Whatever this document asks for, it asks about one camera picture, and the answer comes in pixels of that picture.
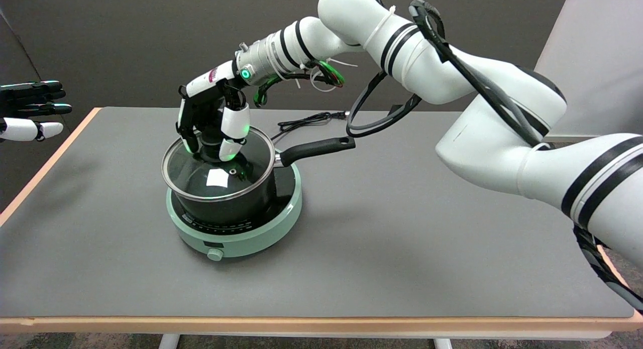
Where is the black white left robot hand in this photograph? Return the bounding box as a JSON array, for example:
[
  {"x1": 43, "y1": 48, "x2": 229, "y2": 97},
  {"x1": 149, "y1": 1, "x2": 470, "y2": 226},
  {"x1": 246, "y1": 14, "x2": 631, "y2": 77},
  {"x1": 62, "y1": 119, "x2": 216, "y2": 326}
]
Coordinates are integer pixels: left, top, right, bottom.
[{"x1": 0, "y1": 80, "x2": 72, "y2": 142}]

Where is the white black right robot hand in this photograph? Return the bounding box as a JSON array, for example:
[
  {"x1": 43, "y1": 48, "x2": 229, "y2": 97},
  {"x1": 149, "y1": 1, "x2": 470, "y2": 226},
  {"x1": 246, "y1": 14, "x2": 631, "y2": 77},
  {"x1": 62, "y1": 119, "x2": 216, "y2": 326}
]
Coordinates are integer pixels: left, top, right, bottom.
[{"x1": 176, "y1": 63, "x2": 252, "y2": 162}]

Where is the glass pot lid black knob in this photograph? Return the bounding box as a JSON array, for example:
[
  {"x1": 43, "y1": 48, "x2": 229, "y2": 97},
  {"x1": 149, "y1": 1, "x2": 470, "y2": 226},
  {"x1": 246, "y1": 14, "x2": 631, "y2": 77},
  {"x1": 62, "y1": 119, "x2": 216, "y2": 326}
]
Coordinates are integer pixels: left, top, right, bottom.
[{"x1": 161, "y1": 127, "x2": 276, "y2": 203}]

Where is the wrist cable bundle green red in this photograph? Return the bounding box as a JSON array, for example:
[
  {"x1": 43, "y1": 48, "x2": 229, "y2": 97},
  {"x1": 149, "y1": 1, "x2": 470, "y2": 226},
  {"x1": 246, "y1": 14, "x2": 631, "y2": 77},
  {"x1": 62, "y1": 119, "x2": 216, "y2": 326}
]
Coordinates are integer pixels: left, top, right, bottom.
[{"x1": 253, "y1": 59, "x2": 358, "y2": 107}]

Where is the white partition panel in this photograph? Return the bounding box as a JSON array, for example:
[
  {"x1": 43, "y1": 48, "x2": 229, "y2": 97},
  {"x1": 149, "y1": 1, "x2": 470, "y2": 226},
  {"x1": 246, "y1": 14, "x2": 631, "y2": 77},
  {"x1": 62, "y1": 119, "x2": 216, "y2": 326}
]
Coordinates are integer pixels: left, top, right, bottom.
[{"x1": 535, "y1": 0, "x2": 643, "y2": 137}]

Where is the mint green induction cooker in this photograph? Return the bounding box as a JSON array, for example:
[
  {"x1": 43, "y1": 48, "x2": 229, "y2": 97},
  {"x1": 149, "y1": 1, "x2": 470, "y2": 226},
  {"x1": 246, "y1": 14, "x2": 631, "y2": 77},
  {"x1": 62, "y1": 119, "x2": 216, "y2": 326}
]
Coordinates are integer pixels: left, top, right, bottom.
[{"x1": 166, "y1": 163, "x2": 303, "y2": 262}]

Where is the black power cord with plug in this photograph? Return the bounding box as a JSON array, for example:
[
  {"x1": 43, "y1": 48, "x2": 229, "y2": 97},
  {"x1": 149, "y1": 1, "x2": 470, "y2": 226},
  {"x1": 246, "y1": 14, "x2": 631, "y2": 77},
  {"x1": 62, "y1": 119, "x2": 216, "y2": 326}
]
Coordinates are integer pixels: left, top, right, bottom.
[{"x1": 271, "y1": 111, "x2": 351, "y2": 141}]

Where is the black soup pot with handle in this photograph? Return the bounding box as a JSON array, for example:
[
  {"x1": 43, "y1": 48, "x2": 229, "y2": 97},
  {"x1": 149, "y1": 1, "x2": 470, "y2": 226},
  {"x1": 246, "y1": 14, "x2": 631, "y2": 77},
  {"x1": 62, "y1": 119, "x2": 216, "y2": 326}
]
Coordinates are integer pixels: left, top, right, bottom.
[{"x1": 163, "y1": 136, "x2": 356, "y2": 224}]

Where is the black grey arm cable loop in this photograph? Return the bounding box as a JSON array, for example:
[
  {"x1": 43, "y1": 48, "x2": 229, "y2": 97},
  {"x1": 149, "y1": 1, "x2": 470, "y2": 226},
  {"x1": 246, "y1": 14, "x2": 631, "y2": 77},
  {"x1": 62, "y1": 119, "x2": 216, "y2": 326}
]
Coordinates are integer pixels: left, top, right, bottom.
[{"x1": 346, "y1": 0, "x2": 643, "y2": 312}]

